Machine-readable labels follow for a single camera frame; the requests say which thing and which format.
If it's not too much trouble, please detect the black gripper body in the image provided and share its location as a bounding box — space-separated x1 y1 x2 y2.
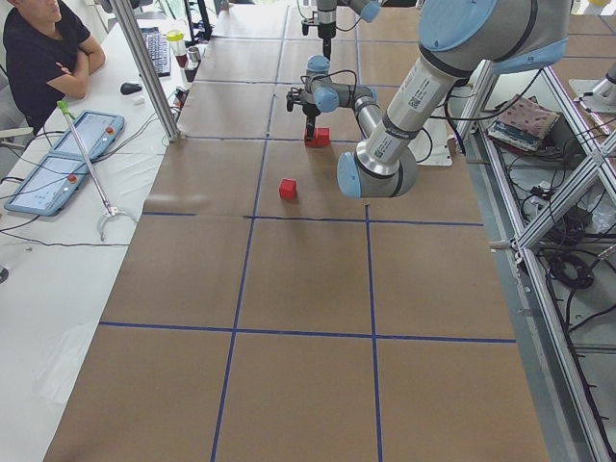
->
301 12 336 59
285 87 319 116

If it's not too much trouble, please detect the aluminium side frame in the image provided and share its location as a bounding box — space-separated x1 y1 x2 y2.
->
451 58 615 461

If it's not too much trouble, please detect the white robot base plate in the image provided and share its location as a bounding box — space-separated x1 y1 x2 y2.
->
409 118 452 167

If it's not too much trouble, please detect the teach pendant tablet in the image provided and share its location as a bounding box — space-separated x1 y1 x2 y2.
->
49 111 125 161
5 155 88 217

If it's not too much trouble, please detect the aluminium frame post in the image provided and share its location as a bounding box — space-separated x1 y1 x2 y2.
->
110 0 180 142

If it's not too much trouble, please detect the yellow lid cup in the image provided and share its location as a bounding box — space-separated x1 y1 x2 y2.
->
166 29 187 60

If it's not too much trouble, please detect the black keyboard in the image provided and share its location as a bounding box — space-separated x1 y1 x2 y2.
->
141 27 170 77

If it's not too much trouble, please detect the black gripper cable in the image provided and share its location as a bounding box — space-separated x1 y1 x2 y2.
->
298 69 360 97

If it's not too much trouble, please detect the far teach pendant tablet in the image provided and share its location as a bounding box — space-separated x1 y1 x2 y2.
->
49 111 125 161

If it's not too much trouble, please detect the black computer mouse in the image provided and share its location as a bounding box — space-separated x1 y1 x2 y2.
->
119 82 142 95

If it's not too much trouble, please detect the red block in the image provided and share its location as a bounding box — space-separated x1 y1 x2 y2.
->
304 136 319 147
314 127 330 147
278 178 297 200

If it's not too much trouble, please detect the folded patterned cloth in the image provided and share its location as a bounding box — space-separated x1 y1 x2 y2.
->
487 97 560 152

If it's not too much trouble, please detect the person in black shirt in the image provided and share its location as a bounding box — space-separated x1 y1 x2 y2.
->
3 1 106 132

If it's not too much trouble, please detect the near teach pendant tablet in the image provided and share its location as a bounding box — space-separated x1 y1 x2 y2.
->
5 155 88 217

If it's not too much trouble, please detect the grabber reach tool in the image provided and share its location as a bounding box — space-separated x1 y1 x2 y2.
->
57 101 138 242

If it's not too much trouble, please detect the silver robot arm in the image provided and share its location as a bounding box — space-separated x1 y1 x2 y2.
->
300 0 381 59
287 1 571 198

